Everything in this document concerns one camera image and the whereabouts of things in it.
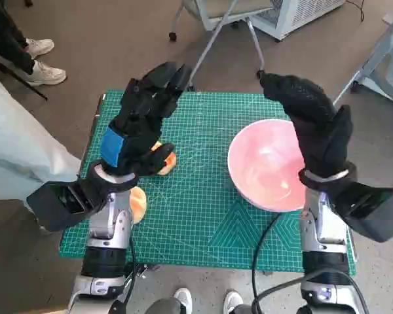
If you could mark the white left robot shoe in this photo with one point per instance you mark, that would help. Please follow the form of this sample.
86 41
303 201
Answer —
183 297

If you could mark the white grilled appliance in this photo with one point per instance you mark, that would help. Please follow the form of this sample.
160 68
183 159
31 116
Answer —
301 16

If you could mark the metal table leg strut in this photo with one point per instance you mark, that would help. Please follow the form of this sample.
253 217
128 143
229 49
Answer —
144 269

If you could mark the green cutting mat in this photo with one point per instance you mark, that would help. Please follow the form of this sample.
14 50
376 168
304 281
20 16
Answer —
196 196

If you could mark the long toy bread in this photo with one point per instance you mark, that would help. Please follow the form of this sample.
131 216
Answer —
171 163

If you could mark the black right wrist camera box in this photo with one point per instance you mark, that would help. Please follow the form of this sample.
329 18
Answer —
373 216

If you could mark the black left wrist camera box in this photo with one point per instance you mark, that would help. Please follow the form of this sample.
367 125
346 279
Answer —
52 209

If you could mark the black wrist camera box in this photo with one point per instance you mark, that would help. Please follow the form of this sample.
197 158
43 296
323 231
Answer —
373 216
52 209

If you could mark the white right robot shoe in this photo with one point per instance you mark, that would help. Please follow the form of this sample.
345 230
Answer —
233 298

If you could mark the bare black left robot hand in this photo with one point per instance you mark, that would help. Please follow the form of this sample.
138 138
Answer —
141 131

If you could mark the white robot shoe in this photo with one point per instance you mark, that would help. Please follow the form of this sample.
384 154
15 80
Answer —
183 297
233 298

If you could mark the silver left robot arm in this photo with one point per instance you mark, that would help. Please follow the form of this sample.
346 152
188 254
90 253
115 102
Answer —
108 225

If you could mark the black metal stand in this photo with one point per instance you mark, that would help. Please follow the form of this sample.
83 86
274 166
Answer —
36 91

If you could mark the dark left robot leg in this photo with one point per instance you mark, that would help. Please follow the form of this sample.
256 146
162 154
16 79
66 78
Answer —
167 307

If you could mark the pink bowl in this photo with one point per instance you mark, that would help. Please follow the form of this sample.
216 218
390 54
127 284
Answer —
265 163

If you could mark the round toy bread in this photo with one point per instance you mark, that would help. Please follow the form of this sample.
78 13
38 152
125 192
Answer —
139 204

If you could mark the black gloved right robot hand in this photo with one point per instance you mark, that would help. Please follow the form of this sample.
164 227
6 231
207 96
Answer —
317 131

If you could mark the person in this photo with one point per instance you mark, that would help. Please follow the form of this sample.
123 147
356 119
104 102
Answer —
6 32
19 140

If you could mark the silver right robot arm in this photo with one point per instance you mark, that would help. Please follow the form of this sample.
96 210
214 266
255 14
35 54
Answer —
321 229

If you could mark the grey office chair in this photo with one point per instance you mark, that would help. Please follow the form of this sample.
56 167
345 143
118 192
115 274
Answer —
229 10

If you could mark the black table edge rail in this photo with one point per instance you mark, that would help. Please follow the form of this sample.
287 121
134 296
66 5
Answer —
100 104

